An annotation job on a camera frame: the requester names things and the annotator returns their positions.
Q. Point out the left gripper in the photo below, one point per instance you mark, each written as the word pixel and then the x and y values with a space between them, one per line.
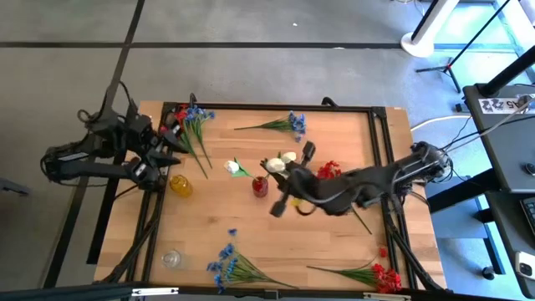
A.
pixel 142 142

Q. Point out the black keyboard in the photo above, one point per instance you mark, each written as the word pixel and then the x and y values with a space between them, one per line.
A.
pixel 529 215

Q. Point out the black caster wheel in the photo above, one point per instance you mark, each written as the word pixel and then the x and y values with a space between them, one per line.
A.
pixel 487 272

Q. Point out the dark grey desk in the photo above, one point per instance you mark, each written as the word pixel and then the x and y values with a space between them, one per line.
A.
pixel 507 234

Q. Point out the red artificial flower bunch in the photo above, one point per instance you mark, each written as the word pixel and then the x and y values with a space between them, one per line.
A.
pixel 181 115
pixel 328 171
pixel 386 278

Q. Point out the white smartphone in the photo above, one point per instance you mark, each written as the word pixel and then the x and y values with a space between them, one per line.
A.
pixel 526 264

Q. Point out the red ribbed glass vase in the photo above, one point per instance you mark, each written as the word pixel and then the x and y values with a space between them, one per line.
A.
pixel 260 188

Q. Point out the clear ribbed glass vase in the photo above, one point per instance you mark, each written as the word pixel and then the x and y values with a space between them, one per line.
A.
pixel 171 259

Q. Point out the thick black pole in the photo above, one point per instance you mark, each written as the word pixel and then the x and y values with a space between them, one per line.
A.
pixel 507 75

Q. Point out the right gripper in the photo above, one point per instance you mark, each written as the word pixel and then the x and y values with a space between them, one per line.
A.
pixel 305 188

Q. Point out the black tripod stand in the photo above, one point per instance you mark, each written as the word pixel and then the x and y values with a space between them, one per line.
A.
pixel 449 66

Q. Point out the loose red flower petal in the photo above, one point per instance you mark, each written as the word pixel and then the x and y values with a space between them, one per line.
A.
pixel 383 252

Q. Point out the yellow ribbed glass vase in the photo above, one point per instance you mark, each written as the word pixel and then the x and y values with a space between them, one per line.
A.
pixel 181 187

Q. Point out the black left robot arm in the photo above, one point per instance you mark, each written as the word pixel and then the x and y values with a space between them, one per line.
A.
pixel 83 167

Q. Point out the black aluminium table frame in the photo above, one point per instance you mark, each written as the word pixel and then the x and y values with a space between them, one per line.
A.
pixel 251 107

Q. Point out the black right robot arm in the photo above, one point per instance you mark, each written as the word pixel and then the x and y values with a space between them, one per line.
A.
pixel 376 180

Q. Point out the loose blue flower petal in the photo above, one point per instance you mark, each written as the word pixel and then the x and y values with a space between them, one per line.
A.
pixel 232 231

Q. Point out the white printed sticker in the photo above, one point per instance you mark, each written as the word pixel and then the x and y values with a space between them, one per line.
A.
pixel 499 104

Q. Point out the blue artificial flower bunch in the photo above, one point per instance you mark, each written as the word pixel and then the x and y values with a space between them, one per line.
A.
pixel 297 123
pixel 227 251
pixel 200 113

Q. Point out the pedestal stand white base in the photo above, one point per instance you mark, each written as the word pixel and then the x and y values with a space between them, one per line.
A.
pixel 418 44

